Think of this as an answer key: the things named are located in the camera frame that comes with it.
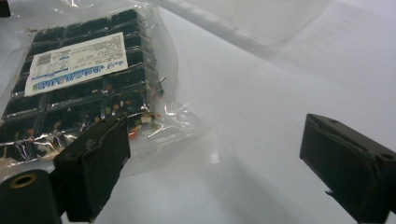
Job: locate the clear packet of dark seaweed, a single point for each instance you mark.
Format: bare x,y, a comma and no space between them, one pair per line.
84,81

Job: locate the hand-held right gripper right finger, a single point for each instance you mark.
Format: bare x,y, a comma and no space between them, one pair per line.
351,168

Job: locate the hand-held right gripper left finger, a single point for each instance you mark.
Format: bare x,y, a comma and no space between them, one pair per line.
90,168

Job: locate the black object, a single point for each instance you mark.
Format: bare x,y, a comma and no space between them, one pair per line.
4,7

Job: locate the white plastic container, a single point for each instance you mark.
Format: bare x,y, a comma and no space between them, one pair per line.
243,18

